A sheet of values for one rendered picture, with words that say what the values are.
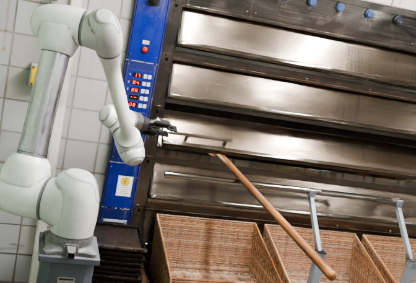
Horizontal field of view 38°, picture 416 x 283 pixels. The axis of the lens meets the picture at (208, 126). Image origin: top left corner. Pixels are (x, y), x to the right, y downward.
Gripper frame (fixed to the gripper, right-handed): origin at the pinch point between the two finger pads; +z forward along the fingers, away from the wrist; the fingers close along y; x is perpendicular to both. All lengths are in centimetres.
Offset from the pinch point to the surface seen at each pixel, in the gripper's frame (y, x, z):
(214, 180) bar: -14.8, 31.1, 5.9
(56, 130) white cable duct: 39, -12, -33
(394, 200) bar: -64, 53, 82
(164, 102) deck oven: 0.7, -16.6, 3.5
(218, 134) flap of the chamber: -9.0, 0.7, 29.1
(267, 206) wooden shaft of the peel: -45, 56, -7
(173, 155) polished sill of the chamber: 12.7, 4.9, 16.4
